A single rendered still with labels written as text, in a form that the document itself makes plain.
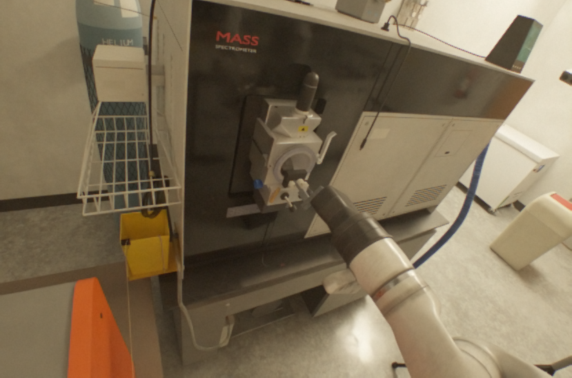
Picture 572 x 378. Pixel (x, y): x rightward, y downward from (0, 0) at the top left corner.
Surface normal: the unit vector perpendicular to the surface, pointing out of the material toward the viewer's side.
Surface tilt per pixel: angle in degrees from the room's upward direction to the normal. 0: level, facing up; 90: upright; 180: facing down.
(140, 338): 0
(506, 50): 88
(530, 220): 93
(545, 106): 90
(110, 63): 90
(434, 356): 67
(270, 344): 0
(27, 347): 0
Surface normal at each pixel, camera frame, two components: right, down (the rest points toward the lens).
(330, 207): -0.46, -0.10
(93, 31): -0.02, 0.61
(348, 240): -0.75, -0.19
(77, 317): 0.22, -0.77
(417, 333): -0.78, -0.37
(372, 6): 0.40, 0.63
